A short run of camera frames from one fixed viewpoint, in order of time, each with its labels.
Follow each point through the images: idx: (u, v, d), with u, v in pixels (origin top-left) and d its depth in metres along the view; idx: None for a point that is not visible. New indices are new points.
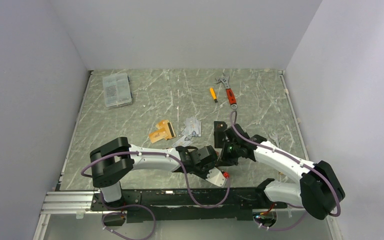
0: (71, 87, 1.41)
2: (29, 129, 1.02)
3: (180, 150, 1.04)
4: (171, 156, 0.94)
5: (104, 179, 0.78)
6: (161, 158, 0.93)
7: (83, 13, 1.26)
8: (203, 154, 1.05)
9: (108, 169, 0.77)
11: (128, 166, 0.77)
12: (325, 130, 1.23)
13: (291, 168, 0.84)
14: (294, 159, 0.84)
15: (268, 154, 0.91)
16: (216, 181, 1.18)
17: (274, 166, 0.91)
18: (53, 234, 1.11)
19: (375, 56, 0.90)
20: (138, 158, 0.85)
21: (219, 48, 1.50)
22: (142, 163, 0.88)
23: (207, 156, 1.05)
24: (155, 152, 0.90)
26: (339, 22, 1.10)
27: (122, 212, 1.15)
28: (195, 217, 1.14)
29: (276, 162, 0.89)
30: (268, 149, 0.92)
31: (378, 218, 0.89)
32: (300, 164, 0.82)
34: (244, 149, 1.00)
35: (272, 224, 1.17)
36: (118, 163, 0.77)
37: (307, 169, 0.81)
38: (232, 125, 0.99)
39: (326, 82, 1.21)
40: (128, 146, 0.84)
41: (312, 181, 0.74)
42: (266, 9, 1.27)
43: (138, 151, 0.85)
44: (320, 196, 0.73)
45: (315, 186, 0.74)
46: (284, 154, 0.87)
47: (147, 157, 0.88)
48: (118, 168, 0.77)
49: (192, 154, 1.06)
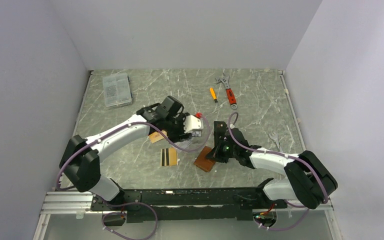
0: (71, 87, 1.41)
2: (29, 128, 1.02)
3: (143, 113, 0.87)
4: (134, 122, 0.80)
5: (83, 181, 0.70)
6: (126, 131, 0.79)
7: (84, 13, 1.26)
8: (168, 108, 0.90)
9: (78, 169, 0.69)
11: (94, 158, 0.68)
12: (326, 130, 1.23)
13: (278, 162, 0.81)
14: (280, 153, 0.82)
15: (261, 157, 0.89)
16: (192, 122, 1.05)
17: (270, 167, 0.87)
18: (53, 234, 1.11)
19: (375, 56, 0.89)
20: (100, 146, 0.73)
21: (219, 48, 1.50)
22: (110, 147, 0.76)
23: (169, 107, 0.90)
24: (114, 131, 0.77)
26: (339, 21, 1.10)
27: (122, 212, 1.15)
28: (195, 217, 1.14)
29: (269, 162, 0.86)
30: (260, 152, 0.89)
31: (378, 218, 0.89)
32: (285, 156, 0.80)
34: (243, 159, 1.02)
35: (272, 224, 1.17)
36: (84, 160, 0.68)
37: (292, 159, 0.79)
38: (228, 129, 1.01)
39: (326, 81, 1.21)
40: (86, 139, 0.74)
41: (295, 167, 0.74)
42: (267, 9, 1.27)
43: (96, 139, 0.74)
44: (306, 184, 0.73)
45: (298, 171, 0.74)
46: (272, 152, 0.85)
47: (110, 139, 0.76)
48: (87, 164, 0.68)
49: (156, 110, 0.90)
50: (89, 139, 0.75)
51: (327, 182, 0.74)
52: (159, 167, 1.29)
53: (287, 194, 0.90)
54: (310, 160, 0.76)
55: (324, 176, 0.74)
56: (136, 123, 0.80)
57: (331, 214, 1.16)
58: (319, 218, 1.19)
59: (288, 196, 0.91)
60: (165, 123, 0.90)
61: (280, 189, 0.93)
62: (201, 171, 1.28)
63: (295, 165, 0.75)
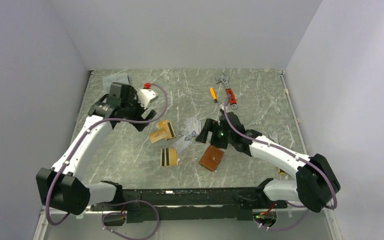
0: (71, 87, 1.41)
2: (29, 128, 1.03)
3: (95, 111, 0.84)
4: (91, 126, 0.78)
5: (75, 205, 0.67)
6: (89, 138, 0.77)
7: (83, 13, 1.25)
8: (117, 95, 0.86)
9: (64, 198, 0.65)
11: (72, 180, 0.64)
12: (326, 130, 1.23)
13: (286, 161, 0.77)
14: (289, 152, 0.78)
15: (264, 149, 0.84)
16: (146, 94, 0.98)
17: (270, 160, 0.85)
18: (53, 235, 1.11)
19: (376, 56, 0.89)
20: (72, 166, 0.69)
21: (219, 48, 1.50)
22: (82, 162, 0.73)
23: (118, 94, 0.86)
24: (78, 145, 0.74)
26: (340, 21, 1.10)
27: (122, 212, 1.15)
28: (195, 217, 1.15)
29: (272, 157, 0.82)
30: (263, 144, 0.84)
31: (378, 218, 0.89)
32: (295, 157, 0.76)
34: (240, 144, 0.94)
35: (272, 224, 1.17)
36: (64, 188, 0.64)
37: (303, 162, 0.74)
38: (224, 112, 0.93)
39: (327, 81, 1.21)
40: (53, 168, 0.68)
41: (308, 173, 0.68)
42: (266, 9, 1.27)
43: (64, 162, 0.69)
44: (317, 190, 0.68)
45: (311, 177, 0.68)
46: (280, 148, 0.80)
47: (77, 155, 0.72)
48: (69, 189, 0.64)
49: (107, 101, 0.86)
50: (55, 167, 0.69)
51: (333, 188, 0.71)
52: (159, 167, 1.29)
53: (288, 195, 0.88)
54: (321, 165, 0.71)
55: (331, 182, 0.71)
56: (93, 126, 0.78)
57: (331, 214, 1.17)
58: (319, 218, 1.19)
59: (289, 197, 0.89)
60: (123, 110, 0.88)
61: (281, 189, 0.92)
62: (201, 171, 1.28)
63: (307, 171, 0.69)
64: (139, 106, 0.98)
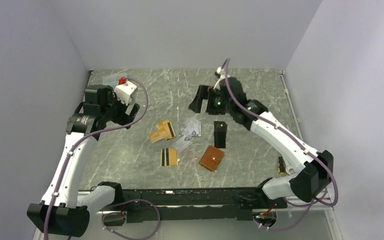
0: (71, 87, 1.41)
2: (29, 128, 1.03)
3: (75, 126, 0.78)
4: (73, 147, 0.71)
5: (77, 229, 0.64)
6: (73, 161, 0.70)
7: (83, 13, 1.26)
8: (94, 102, 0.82)
9: (63, 226, 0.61)
11: (67, 211, 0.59)
12: (326, 130, 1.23)
13: (293, 152, 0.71)
14: (298, 143, 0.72)
15: (269, 130, 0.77)
16: (124, 89, 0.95)
17: (271, 142, 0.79)
18: (53, 235, 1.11)
19: (376, 56, 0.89)
20: (63, 195, 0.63)
21: (220, 48, 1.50)
22: (73, 187, 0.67)
23: (95, 100, 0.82)
24: (63, 171, 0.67)
26: (340, 21, 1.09)
27: (122, 212, 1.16)
28: (195, 217, 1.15)
29: (275, 140, 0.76)
30: (270, 124, 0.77)
31: (378, 218, 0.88)
32: (304, 150, 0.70)
34: (241, 116, 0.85)
35: (272, 224, 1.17)
36: (59, 220, 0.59)
37: (310, 157, 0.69)
38: (225, 79, 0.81)
39: (327, 81, 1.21)
40: (43, 201, 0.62)
41: (313, 170, 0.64)
42: (266, 9, 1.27)
43: (53, 194, 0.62)
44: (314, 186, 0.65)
45: (314, 176, 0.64)
46: (287, 135, 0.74)
47: (66, 181, 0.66)
48: (66, 220, 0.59)
49: (86, 111, 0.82)
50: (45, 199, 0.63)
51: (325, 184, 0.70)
52: (159, 167, 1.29)
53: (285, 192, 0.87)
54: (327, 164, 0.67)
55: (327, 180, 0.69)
56: (75, 146, 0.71)
57: (331, 214, 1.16)
58: (319, 218, 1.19)
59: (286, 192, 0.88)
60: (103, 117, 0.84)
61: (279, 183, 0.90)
62: (201, 171, 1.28)
63: (312, 168, 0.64)
64: (120, 104, 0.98)
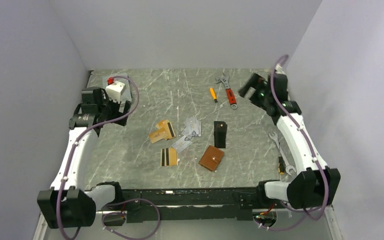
0: (70, 87, 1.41)
2: (29, 128, 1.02)
3: (76, 123, 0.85)
4: (79, 138, 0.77)
5: (85, 216, 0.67)
6: (79, 150, 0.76)
7: (83, 13, 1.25)
8: (91, 101, 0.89)
9: (73, 212, 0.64)
11: (77, 193, 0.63)
12: (326, 130, 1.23)
13: (302, 155, 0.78)
14: (312, 150, 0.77)
15: (291, 128, 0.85)
16: (114, 89, 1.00)
17: (288, 141, 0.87)
18: (53, 235, 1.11)
19: (376, 57, 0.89)
20: (72, 180, 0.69)
21: (220, 48, 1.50)
22: (79, 173, 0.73)
23: (92, 100, 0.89)
24: (70, 160, 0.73)
26: (340, 21, 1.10)
27: (122, 212, 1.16)
28: (195, 217, 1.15)
29: (292, 139, 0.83)
30: (295, 124, 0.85)
31: (378, 218, 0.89)
32: (313, 158, 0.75)
34: (272, 109, 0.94)
35: (272, 224, 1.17)
36: (70, 204, 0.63)
37: (316, 166, 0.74)
38: (271, 73, 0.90)
39: (327, 81, 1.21)
40: (52, 187, 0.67)
41: (312, 179, 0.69)
42: (266, 9, 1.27)
43: (62, 178, 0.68)
44: (306, 193, 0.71)
45: (311, 183, 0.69)
46: (306, 140, 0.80)
47: (73, 168, 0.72)
48: (76, 203, 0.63)
49: (85, 110, 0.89)
50: (54, 185, 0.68)
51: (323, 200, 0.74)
52: (159, 167, 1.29)
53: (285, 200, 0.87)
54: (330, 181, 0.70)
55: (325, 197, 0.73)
56: (79, 137, 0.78)
57: (331, 214, 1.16)
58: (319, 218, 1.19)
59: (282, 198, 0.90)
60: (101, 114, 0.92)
61: (279, 189, 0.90)
62: (201, 171, 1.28)
63: (314, 176, 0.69)
64: (113, 103, 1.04)
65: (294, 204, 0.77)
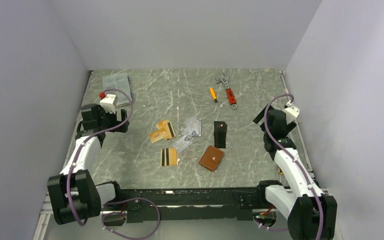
0: (70, 87, 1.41)
2: (29, 128, 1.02)
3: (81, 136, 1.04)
4: (85, 140, 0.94)
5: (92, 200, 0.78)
6: (86, 148, 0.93)
7: (83, 13, 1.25)
8: (90, 117, 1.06)
9: (82, 193, 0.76)
11: (84, 173, 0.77)
12: (326, 130, 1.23)
13: (298, 184, 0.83)
14: (307, 179, 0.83)
15: (287, 160, 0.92)
16: (106, 101, 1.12)
17: (286, 173, 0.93)
18: (53, 235, 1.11)
19: (375, 57, 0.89)
20: (79, 166, 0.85)
21: (219, 48, 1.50)
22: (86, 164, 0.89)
23: (91, 116, 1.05)
24: (78, 153, 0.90)
26: (339, 22, 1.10)
27: (122, 212, 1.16)
28: (195, 217, 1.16)
29: (288, 170, 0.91)
30: (290, 156, 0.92)
31: (378, 218, 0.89)
32: (308, 185, 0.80)
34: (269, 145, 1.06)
35: (272, 224, 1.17)
36: (78, 183, 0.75)
37: (311, 193, 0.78)
38: (265, 112, 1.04)
39: (327, 82, 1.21)
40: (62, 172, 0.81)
41: (308, 205, 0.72)
42: (266, 9, 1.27)
43: (71, 164, 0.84)
44: (306, 221, 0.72)
45: (308, 209, 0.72)
46: (300, 171, 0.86)
47: (81, 158, 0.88)
48: (84, 182, 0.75)
49: (87, 125, 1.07)
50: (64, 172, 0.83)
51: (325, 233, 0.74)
52: (159, 167, 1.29)
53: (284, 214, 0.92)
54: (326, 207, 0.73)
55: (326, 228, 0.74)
56: (86, 140, 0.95)
57: None
58: None
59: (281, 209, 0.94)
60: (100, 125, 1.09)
61: (281, 203, 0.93)
62: (201, 171, 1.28)
63: (309, 202, 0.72)
64: (109, 114, 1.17)
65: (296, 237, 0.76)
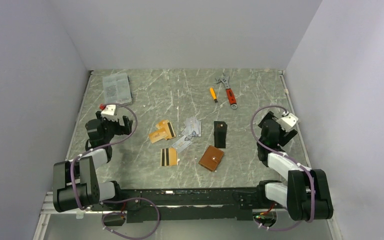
0: (70, 87, 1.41)
2: (28, 128, 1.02)
3: None
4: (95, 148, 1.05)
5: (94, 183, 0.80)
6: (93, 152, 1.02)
7: (82, 13, 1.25)
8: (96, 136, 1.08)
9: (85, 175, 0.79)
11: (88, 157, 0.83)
12: (326, 130, 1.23)
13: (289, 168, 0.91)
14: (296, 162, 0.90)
15: (278, 158, 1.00)
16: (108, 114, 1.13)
17: (280, 170, 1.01)
18: (53, 235, 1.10)
19: (375, 57, 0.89)
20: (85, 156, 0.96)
21: (219, 48, 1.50)
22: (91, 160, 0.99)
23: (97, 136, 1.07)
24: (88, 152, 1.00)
26: (339, 22, 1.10)
27: (122, 212, 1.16)
28: (195, 217, 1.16)
29: (281, 165, 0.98)
30: (279, 154, 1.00)
31: (377, 218, 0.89)
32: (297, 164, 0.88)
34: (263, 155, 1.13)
35: (273, 224, 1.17)
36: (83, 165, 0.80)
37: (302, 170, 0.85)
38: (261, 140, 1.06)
39: (326, 82, 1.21)
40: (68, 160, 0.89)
41: (298, 176, 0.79)
42: (267, 9, 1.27)
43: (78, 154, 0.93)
44: (300, 193, 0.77)
45: (298, 179, 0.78)
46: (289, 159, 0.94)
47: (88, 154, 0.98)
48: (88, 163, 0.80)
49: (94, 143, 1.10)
50: None
51: (322, 204, 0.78)
52: (159, 167, 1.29)
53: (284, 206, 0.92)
54: (317, 178, 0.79)
55: (322, 199, 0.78)
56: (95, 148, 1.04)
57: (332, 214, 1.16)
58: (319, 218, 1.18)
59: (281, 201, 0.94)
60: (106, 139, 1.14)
61: (279, 194, 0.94)
62: (201, 171, 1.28)
63: (299, 174, 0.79)
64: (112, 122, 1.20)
65: (297, 215, 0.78)
